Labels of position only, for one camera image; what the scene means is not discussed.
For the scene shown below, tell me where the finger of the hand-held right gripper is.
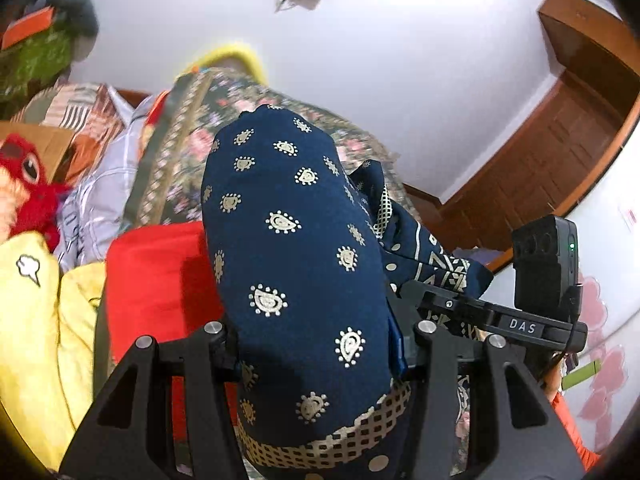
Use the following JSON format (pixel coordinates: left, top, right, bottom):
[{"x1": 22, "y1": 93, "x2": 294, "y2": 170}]
[{"x1": 400, "y1": 280, "x2": 498, "y2": 323}]

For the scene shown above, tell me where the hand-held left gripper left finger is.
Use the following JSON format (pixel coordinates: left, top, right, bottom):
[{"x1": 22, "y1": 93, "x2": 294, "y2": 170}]
[{"x1": 57, "y1": 320, "x2": 251, "y2": 480}]

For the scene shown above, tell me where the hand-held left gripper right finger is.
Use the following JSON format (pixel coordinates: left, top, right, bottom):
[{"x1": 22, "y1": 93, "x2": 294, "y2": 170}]
[{"x1": 387, "y1": 309, "x2": 586, "y2": 480}]

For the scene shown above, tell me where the navy patterned hoodie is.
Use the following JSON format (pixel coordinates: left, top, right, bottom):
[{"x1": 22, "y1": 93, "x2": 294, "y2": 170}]
[{"x1": 200, "y1": 104, "x2": 496, "y2": 480}]

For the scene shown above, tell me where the person's right forearm orange sleeve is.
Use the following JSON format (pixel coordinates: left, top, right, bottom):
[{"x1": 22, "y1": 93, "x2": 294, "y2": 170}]
[{"x1": 547, "y1": 390, "x2": 601, "y2": 471}]

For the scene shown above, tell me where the person's right hand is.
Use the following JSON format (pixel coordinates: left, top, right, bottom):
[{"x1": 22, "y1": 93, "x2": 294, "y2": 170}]
[{"x1": 542, "y1": 362, "x2": 565, "y2": 402}]

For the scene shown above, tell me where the red garment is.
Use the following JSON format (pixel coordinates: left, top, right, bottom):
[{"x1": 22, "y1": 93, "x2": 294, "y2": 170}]
[{"x1": 105, "y1": 222, "x2": 238, "y2": 461}]

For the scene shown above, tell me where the yellow garment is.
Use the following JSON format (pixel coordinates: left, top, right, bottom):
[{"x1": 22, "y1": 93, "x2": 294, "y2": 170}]
[{"x1": 0, "y1": 232, "x2": 108, "y2": 471}]

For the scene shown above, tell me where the dark floral blanket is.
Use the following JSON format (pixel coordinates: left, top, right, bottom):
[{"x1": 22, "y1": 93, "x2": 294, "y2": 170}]
[{"x1": 120, "y1": 67, "x2": 473, "y2": 478}]

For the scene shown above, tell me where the grey plaid sheet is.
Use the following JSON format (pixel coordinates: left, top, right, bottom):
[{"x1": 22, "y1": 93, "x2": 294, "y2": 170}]
[{"x1": 52, "y1": 92, "x2": 166, "y2": 271}]

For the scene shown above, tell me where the brown wooden door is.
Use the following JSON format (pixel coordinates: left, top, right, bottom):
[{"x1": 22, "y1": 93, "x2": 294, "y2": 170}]
[{"x1": 400, "y1": 0, "x2": 640, "y2": 271}]

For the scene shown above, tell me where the red plush toy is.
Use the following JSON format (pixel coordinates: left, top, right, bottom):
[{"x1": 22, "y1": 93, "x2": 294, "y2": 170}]
[{"x1": 0, "y1": 132, "x2": 73, "y2": 253}]

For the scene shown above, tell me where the cardboard box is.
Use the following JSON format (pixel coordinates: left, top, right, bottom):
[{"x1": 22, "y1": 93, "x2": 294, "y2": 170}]
[{"x1": 0, "y1": 120, "x2": 83, "y2": 183}]

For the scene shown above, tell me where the patchwork cloth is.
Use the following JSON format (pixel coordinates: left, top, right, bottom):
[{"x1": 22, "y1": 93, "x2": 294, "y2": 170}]
[{"x1": 10, "y1": 82, "x2": 126, "y2": 161}]

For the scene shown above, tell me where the green patterned cloth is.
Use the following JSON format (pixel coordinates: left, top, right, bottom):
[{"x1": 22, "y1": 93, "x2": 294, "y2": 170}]
[{"x1": 0, "y1": 20, "x2": 81, "y2": 106}]

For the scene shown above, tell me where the dark grey cushion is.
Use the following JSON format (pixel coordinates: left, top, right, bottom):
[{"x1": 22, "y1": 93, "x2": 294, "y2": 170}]
[{"x1": 47, "y1": 0, "x2": 101, "y2": 38}]

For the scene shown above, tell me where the orange box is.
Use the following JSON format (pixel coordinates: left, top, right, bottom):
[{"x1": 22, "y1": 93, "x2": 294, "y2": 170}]
[{"x1": 0, "y1": 7, "x2": 53, "y2": 51}]

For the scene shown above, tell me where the yellow ring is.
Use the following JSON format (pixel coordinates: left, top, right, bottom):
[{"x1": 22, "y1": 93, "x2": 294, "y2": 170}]
[{"x1": 177, "y1": 42, "x2": 268, "y2": 86}]

